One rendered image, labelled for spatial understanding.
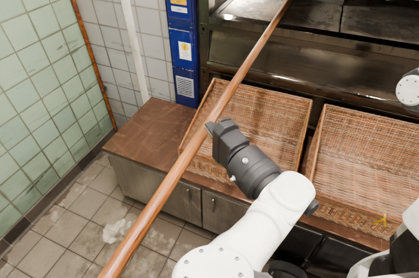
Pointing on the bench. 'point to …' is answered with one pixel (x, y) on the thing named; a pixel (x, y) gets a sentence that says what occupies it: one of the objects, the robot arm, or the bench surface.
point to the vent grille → (184, 86)
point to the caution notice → (184, 48)
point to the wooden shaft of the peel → (181, 164)
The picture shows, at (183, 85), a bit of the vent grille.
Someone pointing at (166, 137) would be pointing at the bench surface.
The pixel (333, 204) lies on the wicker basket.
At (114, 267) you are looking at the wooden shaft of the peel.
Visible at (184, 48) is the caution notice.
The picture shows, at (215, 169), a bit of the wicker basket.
